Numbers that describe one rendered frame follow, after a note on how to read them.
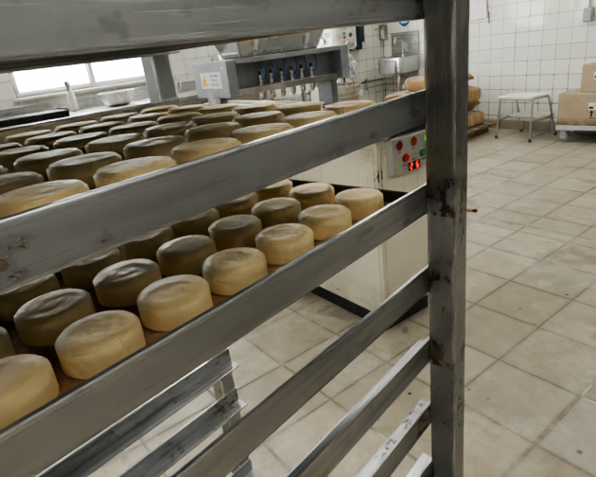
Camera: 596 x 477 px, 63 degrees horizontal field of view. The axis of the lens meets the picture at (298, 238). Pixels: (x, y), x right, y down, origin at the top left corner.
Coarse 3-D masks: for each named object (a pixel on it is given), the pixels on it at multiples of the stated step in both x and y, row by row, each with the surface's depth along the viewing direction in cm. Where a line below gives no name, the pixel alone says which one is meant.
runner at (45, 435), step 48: (336, 240) 38; (384, 240) 44; (288, 288) 34; (192, 336) 29; (240, 336) 32; (96, 384) 24; (144, 384) 27; (0, 432) 21; (48, 432) 23; (96, 432) 25
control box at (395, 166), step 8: (400, 136) 185; (408, 136) 185; (416, 136) 188; (424, 136) 190; (392, 144) 181; (408, 144) 186; (416, 144) 189; (424, 144) 192; (392, 152) 182; (400, 152) 185; (408, 152) 187; (416, 152) 190; (392, 160) 183; (400, 160) 186; (416, 160) 191; (424, 160) 194; (392, 168) 184; (400, 168) 187; (408, 168) 189; (392, 176) 186
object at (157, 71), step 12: (144, 60) 71; (156, 60) 70; (168, 60) 71; (144, 72) 72; (156, 72) 70; (168, 72) 72; (156, 84) 71; (168, 84) 72; (156, 96) 72; (168, 96) 72; (216, 384) 92; (228, 384) 92; (216, 396) 93; (228, 420) 94
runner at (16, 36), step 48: (0, 0) 19; (48, 0) 20; (96, 0) 21; (144, 0) 23; (192, 0) 25; (240, 0) 27; (288, 0) 30; (336, 0) 33; (384, 0) 38; (0, 48) 19; (48, 48) 20; (96, 48) 22
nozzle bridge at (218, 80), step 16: (320, 48) 239; (336, 48) 244; (192, 64) 235; (208, 64) 222; (224, 64) 211; (240, 64) 224; (256, 64) 229; (272, 64) 234; (288, 64) 239; (304, 64) 245; (320, 64) 251; (336, 64) 252; (208, 80) 227; (224, 80) 215; (240, 80) 226; (256, 80) 231; (288, 80) 239; (304, 80) 241; (320, 80) 247; (336, 80) 262; (208, 96) 232; (224, 96) 219; (240, 96) 222; (320, 96) 271; (336, 96) 265
